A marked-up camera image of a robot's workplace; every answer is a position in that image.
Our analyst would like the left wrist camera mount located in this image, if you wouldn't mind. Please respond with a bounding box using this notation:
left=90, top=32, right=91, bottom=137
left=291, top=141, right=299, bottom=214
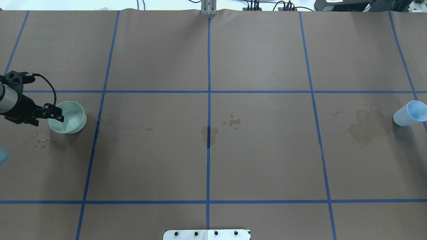
left=1, top=71, right=35, bottom=95

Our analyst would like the aluminium frame post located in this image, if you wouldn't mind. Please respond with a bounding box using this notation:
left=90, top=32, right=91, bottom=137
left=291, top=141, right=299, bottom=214
left=200, top=0, right=218, bottom=16

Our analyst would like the mint green bowl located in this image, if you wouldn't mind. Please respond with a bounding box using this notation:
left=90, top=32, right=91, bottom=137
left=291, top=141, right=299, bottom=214
left=48, top=101, right=87, bottom=134

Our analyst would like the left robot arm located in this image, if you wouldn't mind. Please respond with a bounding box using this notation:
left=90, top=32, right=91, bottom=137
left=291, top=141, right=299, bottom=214
left=0, top=84, right=65, bottom=127

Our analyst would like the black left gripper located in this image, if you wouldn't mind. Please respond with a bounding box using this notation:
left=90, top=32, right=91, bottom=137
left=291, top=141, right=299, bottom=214
left=3, top=94, right=64, bottom=126

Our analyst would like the white pedestal base plate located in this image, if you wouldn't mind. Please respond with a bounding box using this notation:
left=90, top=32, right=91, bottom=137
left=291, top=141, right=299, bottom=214
left=163, top=229, right=251, bottom=240

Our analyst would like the black box on desk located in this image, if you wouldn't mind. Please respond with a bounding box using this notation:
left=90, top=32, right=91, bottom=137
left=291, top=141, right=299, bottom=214
left=314, top=0, right=372, bottom=12

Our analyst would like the light blue plastic cup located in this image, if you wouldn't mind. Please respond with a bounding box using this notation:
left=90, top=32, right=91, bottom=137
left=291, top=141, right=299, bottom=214
left=392, top=100, right=427, bottom=127

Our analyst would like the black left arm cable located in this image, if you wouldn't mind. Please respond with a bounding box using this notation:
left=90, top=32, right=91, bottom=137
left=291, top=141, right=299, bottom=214
left=25, top=73, right=57, bottom=107

